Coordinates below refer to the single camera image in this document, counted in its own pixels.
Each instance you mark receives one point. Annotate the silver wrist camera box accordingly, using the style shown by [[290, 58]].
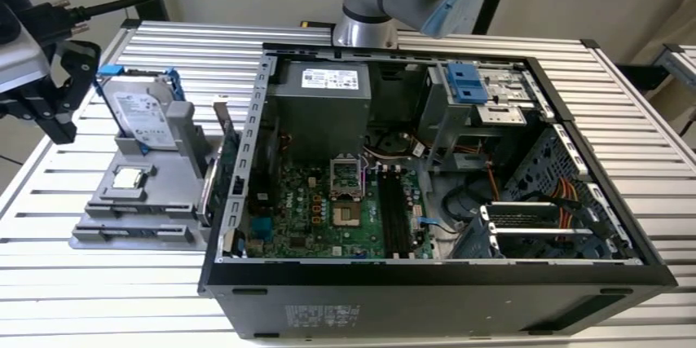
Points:
[[19, 62]]

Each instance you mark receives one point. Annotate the metal slat side table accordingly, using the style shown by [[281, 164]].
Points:
[[681, 58]]

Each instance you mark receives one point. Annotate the silver CPU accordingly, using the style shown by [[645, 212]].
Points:
[[127, 179]]

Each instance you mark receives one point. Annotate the black PC case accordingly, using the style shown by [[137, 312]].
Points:
[[381, 303]]

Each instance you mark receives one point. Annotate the blue plastic drive latch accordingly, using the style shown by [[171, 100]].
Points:
[[465, 83]]

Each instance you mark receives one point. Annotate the hard disk with blue carrier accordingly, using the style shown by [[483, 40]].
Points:
[[139, 111]]

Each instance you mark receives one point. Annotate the blue RAM stick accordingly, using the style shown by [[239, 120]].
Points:
[[134, 233]]

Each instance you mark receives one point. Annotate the yellow black plug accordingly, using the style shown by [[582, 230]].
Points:
[[307, 24]]

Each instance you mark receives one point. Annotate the green motherboard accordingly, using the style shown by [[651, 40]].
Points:
[[349, 242]]

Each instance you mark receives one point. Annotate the green graphics card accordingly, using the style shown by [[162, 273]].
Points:
[[229, 168]]

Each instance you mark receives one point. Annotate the grey parts rack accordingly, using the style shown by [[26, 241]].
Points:
[[171, 185]]

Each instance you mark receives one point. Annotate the metal locking lever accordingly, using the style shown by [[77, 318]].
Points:
[[362, 183]]

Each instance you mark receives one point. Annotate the grey power supply unit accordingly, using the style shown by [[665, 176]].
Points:
[[321, 120]]

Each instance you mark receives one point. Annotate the metal mesh disk bay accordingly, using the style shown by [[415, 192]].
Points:
[[522, 211]]

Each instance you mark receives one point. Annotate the CPU socket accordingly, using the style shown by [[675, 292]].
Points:
[[349, 214]]

